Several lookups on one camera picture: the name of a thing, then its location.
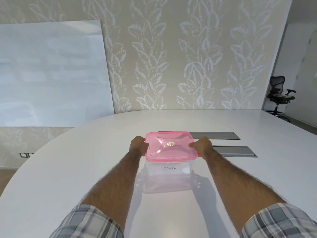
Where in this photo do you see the person's right hand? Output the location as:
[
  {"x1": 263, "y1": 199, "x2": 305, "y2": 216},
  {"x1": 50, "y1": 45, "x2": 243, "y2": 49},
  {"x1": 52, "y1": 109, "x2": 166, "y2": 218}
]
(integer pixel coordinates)
[{"x1": 189, "y1": 136, "x2": 213, "y2": 156}]

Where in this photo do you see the person's left hand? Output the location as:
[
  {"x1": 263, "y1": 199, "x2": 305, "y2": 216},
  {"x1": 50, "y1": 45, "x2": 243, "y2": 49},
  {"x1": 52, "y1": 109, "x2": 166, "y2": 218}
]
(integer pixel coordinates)
[{"x1": 129, "y1": 136, "x2": 149, "y2": 157}]

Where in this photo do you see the pink plastic container lid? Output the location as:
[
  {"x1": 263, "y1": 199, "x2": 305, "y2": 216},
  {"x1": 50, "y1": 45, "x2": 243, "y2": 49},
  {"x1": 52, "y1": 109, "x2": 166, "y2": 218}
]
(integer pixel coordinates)
[{"x1": 145, "y1": 131, "x2": 199, "y2": 162}]

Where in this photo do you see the person's right forearm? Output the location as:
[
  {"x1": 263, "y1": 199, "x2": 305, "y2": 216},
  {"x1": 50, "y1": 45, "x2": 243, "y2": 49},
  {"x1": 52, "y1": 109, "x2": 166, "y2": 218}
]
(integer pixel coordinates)
[{"x1": 199, "y1": 146, "x2": 289, "y2": 233}]

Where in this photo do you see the person's left forearm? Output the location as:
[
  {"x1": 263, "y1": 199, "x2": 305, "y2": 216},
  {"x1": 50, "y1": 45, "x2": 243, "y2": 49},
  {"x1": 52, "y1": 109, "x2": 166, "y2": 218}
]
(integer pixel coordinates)
[{"x1": 80, "y1": 148, "x2": 147, "y2": 232}]

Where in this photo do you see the clear plastic food container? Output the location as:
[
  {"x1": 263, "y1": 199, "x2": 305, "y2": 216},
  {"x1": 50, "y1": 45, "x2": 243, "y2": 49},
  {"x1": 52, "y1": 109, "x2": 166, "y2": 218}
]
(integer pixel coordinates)
[{"x1": 142, "y1": 159, "x2": 196, "y2": 194}]

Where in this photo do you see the plaid left shirt sleeve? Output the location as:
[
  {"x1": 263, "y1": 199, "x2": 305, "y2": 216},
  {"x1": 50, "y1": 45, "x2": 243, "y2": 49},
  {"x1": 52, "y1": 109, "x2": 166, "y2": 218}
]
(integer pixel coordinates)
[{"x1": 50, "y1": 204, "x2": 124, "y2": 238}]

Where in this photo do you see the plaid shirt sleeve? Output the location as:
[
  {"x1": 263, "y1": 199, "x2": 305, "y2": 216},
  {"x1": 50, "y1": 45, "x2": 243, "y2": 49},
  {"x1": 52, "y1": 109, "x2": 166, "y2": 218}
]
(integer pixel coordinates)
[
  {"x1": 50, "y1": 204, "x2": 124, "y2": 238},
  {"x1": 240, "y1": 203, "x2": 317, "y2": 238}
]

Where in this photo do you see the black office chair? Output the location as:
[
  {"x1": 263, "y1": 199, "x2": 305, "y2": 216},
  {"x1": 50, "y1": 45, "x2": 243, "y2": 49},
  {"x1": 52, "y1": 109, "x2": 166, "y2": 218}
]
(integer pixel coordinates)
[{"x1": 266, "y1": 76, "x2": 296, "y2": 122}]

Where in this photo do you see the plaid right shirt sleeve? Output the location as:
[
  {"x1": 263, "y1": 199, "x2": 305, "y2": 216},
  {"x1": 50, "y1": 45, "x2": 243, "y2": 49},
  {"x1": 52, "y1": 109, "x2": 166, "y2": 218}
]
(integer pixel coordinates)
[{"x1": 240, "y1": 203, "x2": 317, "y2": 238}]

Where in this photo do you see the white glass whiteboard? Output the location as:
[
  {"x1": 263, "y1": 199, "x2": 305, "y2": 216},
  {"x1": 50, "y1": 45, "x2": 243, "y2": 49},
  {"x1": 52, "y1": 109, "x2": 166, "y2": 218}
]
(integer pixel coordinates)
[{"x1": 0, "y1": 20, "x2": 115, "y2": 127}]

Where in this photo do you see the white door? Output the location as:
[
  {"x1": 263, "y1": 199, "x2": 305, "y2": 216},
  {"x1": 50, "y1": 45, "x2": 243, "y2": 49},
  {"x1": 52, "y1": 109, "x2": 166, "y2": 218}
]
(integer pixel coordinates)
[{"x1": 285, "y1": 23, "x2": 317, "y2": 122}]

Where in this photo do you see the long grey table cable hatch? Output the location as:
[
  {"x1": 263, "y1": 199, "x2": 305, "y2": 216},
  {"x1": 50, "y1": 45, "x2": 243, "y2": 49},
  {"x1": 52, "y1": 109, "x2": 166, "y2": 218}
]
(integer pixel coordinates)
[{"x1": 158, "y1": 131, "x2": 241, "y2": 140}]

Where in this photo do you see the short grey table cable hatch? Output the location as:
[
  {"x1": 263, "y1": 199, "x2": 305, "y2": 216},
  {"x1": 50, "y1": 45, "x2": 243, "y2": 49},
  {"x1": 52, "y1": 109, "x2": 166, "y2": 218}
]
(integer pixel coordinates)
[{"x1": 212, "y1": 146, "x2": 258, "y2": 158}]

